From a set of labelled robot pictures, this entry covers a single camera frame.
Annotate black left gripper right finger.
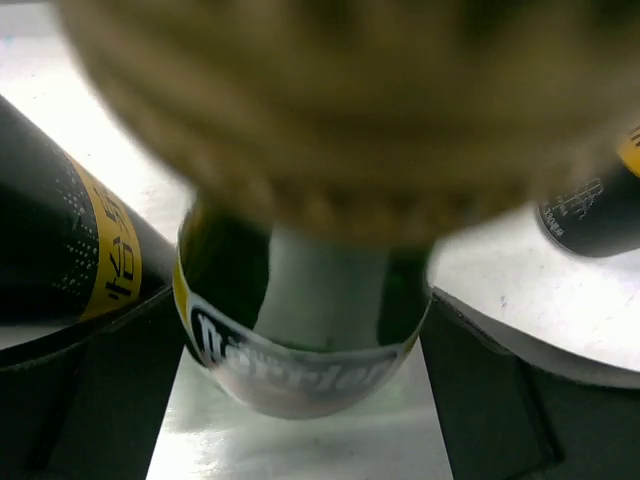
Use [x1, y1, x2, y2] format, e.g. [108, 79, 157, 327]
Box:
[420, 292, 639, 479]

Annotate black yellow soda can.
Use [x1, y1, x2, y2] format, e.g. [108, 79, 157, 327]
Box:
[1, 99, 175, 326]

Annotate green glass bottle short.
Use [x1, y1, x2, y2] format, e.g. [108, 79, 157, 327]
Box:
[57, 1, 639, 419]

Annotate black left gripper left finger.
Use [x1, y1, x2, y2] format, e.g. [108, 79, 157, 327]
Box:
[1, 288, 184, 479]

